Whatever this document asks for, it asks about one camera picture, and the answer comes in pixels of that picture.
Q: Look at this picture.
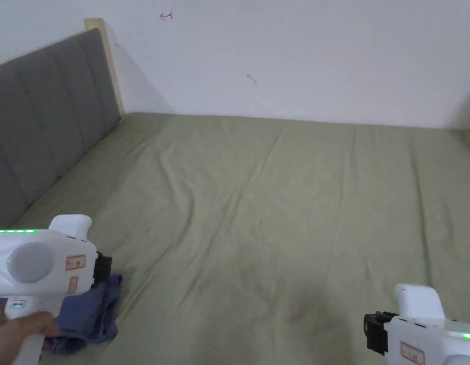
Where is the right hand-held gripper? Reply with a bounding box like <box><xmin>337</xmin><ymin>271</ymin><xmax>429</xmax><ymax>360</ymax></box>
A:
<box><xmin>364</xmin><ymin>283</ymin><xmax>470</xmax><ymax>365</ymax></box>

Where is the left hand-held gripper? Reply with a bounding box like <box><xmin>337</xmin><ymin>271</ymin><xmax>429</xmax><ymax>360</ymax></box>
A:
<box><xmin>0</xmin><ymin>214</ymin><xmax>113</xmax><ymax>365</ymax></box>

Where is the dark blue garment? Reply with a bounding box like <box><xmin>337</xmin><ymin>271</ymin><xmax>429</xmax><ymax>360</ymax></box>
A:
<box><xmin>0</xmin><ymin>273</ymin><xmax>123</xmax><ymax>355</ymax></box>

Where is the person's left hand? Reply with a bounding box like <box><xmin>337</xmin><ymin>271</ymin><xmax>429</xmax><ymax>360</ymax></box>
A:
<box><xmin>0</xmin><ymin>306</ymin><xmax>62</xmax><ymax>365</ymax></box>

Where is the grey padded headboard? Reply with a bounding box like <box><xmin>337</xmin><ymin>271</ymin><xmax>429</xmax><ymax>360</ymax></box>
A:
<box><xmin>0</xmin><ymin>18</ymin><xmax>125</xmax><ymax>229</ymax></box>

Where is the bed with pale green sheet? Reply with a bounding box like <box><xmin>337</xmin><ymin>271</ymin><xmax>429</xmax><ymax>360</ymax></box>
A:
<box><xmin>5</xmin><ymin>112</ymin><xmax>470</xmax><ymax>365</ymax></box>

